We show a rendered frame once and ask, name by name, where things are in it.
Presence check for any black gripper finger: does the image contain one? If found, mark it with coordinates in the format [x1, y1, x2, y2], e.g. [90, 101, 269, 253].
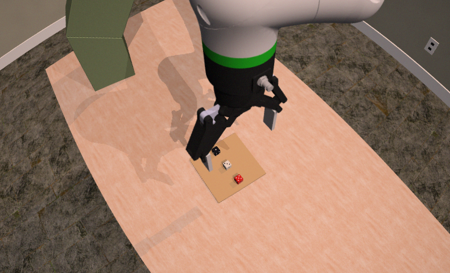
[253, 75, 287, 131]
[186, 104, 244, 172]

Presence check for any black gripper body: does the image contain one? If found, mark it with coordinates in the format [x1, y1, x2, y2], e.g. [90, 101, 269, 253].
[213, 87, 265, 117]

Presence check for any tan square mat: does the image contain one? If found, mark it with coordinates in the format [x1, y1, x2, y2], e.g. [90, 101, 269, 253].
[189, 133, 266, 203]

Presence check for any red die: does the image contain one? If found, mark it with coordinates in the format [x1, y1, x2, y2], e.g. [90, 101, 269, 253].
[234, 175, 243, 184]

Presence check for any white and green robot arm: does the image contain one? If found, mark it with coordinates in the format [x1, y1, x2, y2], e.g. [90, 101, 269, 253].
[189, 0, 384, 96]

